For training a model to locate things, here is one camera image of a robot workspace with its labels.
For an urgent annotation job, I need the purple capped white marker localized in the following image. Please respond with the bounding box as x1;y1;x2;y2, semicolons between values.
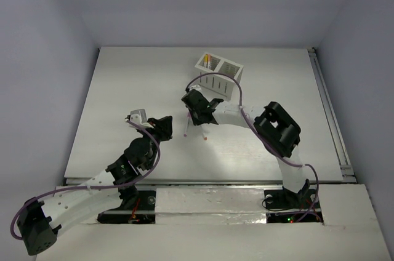
183;113;190;137

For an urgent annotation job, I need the yellow capped white marker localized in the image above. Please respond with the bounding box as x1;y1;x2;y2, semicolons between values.
203;54;208;68

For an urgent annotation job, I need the salmon capped white marker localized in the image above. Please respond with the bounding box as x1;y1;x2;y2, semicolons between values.
207;54;211;70

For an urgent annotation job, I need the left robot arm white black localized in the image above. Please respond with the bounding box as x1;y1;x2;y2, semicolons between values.
10;113;173;256

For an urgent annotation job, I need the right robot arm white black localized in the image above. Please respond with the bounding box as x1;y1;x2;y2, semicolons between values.
181;89;310;207

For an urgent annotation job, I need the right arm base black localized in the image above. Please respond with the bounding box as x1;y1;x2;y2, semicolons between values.
262;179;323;223

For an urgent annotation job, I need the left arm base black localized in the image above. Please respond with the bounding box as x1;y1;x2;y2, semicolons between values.
97;188;156;225

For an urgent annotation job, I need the white two-compartment pen holder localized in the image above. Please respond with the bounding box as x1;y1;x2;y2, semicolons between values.
195;53;244;100

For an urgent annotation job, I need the white foam block centre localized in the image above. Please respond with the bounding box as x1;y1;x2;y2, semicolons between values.
155;187;267;225

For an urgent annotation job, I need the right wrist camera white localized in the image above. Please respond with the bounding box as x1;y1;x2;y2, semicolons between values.
185;84;202;92

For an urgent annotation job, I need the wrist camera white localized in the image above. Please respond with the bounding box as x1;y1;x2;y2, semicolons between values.
185;84;202;92
124;109;153;129

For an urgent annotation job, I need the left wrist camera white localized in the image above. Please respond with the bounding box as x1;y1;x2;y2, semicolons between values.
124;109;153;129

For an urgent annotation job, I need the aluminium rail front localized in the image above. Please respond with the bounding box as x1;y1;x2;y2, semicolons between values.
63;177;286;187

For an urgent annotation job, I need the aluminium rail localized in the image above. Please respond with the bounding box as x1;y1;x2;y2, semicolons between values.
307;47;358;183
63;177;286;187

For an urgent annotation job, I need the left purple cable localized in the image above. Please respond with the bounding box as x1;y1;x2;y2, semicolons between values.
9;119;161;239

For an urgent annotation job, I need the aluminium rail right side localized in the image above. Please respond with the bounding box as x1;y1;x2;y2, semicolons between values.
307;47;358;183

